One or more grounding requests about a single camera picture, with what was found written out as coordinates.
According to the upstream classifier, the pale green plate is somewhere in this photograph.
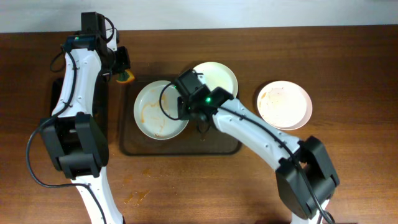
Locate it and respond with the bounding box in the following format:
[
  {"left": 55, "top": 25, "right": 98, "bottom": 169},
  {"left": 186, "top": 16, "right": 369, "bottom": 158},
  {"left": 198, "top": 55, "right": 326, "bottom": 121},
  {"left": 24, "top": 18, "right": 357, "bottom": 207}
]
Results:
[{"left": 133, "top": 80, "right": 188, "bottom": 140}]

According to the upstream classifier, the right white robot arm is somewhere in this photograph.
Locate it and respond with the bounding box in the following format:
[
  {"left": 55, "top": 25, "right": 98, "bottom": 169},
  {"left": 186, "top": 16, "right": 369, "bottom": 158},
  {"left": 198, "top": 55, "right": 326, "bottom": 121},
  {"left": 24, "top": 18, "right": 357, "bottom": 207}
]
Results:
[{"left": 176, "top": 85, "right": 340, "bottom": 223}]

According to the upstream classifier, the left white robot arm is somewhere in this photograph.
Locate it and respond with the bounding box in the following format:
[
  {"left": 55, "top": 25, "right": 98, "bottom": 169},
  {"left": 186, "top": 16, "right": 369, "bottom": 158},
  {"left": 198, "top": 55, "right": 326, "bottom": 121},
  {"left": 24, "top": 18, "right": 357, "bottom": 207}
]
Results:
[{"left": 37, "top": 34, "right": 130, "bottom": 223}]

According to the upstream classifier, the black rectangular tray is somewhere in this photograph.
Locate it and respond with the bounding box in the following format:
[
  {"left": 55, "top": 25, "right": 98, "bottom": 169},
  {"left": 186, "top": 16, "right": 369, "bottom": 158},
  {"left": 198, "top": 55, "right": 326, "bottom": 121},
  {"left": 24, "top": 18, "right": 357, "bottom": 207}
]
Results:
[{"left": 49, "top": 77, "right": 108, "bottom": 138}]

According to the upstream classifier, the cream white plate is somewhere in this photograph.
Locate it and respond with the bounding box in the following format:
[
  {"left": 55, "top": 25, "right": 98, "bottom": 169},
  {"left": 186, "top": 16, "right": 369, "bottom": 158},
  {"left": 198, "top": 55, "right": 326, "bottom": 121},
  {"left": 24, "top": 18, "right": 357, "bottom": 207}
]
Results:
[{"left": 193, "top": 62, "right": 238, "bottom": 97}]

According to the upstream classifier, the pinkish white plate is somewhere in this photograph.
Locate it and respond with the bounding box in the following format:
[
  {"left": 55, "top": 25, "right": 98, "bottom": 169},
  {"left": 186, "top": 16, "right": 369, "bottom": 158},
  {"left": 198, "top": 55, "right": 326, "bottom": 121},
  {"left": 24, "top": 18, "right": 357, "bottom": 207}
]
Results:
[{"left": 255, "top": 80, "right": 313, "bottom": 131}]

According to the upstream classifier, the brown serving tray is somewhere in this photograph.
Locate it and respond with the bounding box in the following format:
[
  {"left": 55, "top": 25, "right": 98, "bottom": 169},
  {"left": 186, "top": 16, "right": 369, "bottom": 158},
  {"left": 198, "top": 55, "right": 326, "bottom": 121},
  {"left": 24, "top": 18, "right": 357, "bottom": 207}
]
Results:
[{"left": 119, "top": 76, "right": 243, "bottom": 156}]

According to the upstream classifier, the orange green sponge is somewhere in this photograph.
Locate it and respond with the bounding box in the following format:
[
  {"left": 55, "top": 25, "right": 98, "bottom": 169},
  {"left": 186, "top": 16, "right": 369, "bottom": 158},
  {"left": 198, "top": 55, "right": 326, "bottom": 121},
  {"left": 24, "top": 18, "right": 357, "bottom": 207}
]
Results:
[{"left": 116, "top": 70, "right": 136, "bottom": 84}]

